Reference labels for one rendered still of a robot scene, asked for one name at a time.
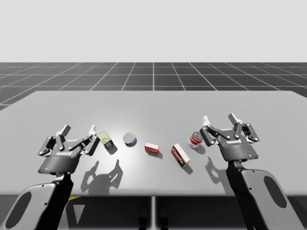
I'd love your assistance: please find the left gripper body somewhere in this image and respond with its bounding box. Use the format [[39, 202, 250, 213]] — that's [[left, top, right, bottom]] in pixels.
[[37, 139, 83, 175]]

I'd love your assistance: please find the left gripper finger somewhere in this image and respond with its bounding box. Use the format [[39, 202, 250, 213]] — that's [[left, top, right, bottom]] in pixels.
[[37, 124, 72, 158], [71, 124, 100, 157]]

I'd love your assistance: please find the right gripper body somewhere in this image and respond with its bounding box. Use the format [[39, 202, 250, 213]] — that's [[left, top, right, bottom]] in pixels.
[[217, 128, 259, 162]]

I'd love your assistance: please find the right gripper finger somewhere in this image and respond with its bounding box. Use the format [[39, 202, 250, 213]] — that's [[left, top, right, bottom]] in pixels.
[[227, 113, 260, 144], [200, 115, 231, 147]]

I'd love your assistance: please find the red and white can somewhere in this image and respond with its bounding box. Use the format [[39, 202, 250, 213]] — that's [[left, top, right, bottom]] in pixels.
[[188, 131, 203, 150]]

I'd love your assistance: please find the green and blue rectangular can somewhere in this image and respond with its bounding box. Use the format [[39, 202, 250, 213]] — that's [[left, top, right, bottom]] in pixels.
[[97, 131, 115, 150]]

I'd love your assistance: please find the blue flat can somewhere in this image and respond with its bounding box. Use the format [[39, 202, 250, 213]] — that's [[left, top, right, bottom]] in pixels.
[[122, 132, 138, 147]]

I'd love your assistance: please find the red and white carton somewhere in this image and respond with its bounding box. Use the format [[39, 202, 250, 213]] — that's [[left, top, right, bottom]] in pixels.
[[171, 143, 191, 168]]

